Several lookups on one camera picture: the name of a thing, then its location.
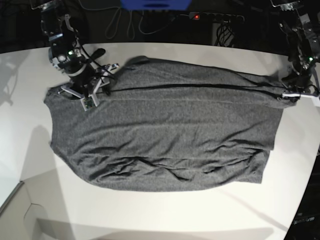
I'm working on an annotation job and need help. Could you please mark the black cable bundle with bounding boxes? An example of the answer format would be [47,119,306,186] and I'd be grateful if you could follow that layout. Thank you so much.
[214,21,237,47]

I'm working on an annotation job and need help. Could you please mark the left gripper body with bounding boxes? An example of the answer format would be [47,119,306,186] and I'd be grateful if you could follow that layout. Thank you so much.
[280,72,320,107]

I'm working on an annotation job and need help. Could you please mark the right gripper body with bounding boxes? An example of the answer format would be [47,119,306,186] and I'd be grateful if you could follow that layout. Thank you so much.
[59,63,120,107]

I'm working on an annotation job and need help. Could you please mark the black power strip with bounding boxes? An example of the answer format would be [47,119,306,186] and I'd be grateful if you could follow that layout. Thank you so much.
[188,12,245,23]

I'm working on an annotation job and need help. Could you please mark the white floor cables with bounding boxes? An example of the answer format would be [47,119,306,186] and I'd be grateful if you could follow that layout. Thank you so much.
[82,6,176,40]

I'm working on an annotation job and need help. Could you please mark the grey t-shirt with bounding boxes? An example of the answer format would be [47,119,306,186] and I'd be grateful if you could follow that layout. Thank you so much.
[43,55,297,193]

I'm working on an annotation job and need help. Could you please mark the blue box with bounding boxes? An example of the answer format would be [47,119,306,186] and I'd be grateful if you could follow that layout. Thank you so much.
[120,0,192,11]

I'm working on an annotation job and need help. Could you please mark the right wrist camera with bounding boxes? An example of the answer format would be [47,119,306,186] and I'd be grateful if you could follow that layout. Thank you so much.
[80,97,99,112]

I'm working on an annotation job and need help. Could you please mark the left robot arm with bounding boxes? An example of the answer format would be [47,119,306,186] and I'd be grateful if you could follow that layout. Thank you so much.
[116,0,320,109]

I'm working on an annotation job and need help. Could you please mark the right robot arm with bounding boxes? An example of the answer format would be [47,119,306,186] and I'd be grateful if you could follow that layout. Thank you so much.
[40,0,301,118]

